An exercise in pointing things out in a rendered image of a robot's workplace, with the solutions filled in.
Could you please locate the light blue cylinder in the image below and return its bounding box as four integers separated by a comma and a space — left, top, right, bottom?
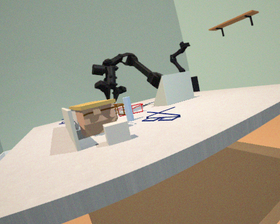
122, 97, 134, 122

